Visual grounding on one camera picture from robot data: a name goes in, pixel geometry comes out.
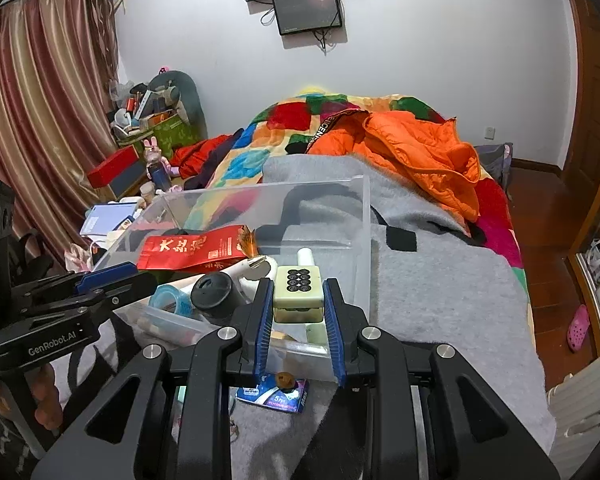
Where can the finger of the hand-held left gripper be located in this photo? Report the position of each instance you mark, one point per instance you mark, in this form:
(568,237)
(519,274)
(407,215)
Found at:
(105,277)
(130,292)

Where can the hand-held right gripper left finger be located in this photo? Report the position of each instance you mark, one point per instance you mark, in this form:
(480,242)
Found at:
(264,325)

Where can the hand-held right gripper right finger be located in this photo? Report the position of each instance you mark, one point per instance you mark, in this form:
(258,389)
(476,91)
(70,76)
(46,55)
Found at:
(332,332)

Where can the green block with black dots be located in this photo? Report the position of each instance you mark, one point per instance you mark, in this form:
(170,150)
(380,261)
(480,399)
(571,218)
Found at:
(298,292)

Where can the clear plastic storage box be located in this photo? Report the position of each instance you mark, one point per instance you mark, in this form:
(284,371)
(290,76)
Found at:
(362,285)

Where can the black cylindrical jar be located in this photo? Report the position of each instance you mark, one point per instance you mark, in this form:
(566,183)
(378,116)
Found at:
(211,292)

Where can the person's left hand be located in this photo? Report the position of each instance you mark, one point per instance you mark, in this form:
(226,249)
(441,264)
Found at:
(47,395)

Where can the mint green case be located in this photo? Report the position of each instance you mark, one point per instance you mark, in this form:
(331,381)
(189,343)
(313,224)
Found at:
(316,334)

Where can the pink cloth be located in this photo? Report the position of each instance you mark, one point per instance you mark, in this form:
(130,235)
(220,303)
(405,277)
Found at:
(77,259)

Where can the translucent tape roll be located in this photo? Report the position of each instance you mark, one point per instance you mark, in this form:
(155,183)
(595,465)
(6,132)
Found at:
(167,300)

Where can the white curved plastic tool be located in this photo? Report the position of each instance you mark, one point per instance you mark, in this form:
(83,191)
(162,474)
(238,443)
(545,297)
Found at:
(245,270)

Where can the light blue paper box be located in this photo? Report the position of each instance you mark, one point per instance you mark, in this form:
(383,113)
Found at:
(105,217)

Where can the red tea packet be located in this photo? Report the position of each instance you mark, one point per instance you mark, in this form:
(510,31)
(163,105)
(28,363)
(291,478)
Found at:
(190,252)

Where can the blue printed packet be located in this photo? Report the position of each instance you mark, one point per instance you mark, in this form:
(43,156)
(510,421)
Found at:
(265,399)

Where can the small white jar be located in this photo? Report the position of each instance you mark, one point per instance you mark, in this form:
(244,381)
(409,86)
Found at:
(148,191)

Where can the red rectangular box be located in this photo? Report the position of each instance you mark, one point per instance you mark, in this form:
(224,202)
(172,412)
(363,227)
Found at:
(112,167)

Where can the blue bottle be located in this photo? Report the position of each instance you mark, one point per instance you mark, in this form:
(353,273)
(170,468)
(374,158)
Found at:
(159,177)

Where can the grey felt blanket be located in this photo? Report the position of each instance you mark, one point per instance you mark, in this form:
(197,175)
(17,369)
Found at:
(455,320)

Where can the pink bunny toy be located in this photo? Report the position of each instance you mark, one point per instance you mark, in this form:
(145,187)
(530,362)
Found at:
(154,154)

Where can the dark navy garment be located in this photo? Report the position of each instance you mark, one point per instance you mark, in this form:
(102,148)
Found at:
(207,167)

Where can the green gift bag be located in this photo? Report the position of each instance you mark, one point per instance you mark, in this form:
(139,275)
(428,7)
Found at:
(175,135)

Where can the red garment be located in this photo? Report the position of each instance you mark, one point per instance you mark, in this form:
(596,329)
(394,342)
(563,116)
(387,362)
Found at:
(200,150)

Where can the pile of household clutter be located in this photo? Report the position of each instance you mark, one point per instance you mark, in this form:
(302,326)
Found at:
(140,110)

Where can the striped red gold curtain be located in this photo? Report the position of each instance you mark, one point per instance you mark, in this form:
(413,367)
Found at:
(40,100)

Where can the orange puffer jacket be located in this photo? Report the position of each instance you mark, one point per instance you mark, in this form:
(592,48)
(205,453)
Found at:
(410,150)

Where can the grey curved pillow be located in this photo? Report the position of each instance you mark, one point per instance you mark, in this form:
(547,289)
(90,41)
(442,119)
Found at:
(187,92)

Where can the colourful patchwork blanket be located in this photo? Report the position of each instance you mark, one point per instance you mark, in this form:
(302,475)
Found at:
(285,115)

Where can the dark cloth bundle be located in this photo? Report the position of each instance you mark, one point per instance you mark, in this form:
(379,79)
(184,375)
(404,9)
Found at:
(497,165)

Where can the pink clog shoe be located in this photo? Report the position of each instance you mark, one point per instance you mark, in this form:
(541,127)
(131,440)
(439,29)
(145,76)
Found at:
(578,330)

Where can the small black monitor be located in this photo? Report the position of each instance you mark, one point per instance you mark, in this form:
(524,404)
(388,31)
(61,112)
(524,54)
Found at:
(307,10)

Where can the wooden door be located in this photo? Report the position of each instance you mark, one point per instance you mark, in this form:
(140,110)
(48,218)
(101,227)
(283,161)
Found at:
(595,95)

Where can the white wall socket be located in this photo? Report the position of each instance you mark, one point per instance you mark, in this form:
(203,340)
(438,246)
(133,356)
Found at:
(489,133)

